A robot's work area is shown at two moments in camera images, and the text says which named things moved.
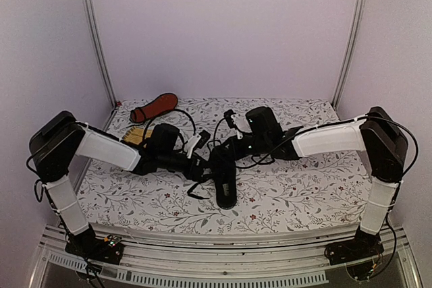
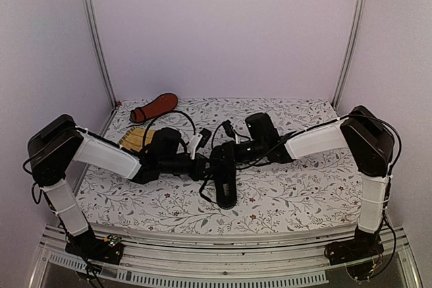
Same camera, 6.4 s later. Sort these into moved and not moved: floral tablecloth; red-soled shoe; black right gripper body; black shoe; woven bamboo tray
Moved: black right gripper body
Not moved: woven bamboo tray; black shoe; floral tablecloth; red-soled shoe
